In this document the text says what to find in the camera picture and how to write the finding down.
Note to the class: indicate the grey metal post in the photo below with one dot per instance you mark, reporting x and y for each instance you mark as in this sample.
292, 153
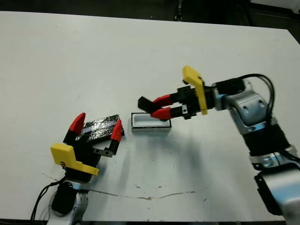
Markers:
179, 17

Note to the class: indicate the yellow left wrist camera mount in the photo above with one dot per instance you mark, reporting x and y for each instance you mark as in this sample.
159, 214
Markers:
70, 155

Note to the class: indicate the white plastic housing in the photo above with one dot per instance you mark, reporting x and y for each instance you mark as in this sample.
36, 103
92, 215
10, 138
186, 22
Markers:
281, 3

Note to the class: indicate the yellow wrist camera mount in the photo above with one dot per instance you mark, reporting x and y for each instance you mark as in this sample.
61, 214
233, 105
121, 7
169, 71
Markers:
198, 86
70, 155

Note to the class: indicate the white-lined camera box base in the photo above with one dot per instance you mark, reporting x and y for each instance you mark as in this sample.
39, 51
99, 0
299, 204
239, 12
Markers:
145, 123

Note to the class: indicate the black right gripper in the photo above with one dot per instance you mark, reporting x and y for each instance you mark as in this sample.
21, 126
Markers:
189, 103

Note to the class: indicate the black glossy printed box lid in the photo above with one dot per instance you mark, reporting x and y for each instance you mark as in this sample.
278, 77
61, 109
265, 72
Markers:
98, 129

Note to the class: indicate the yellow right wrist camera mount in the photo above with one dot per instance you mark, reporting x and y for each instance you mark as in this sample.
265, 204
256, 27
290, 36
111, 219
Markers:
198, 86

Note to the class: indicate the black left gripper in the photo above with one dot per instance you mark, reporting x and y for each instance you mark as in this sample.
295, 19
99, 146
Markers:
86, 152

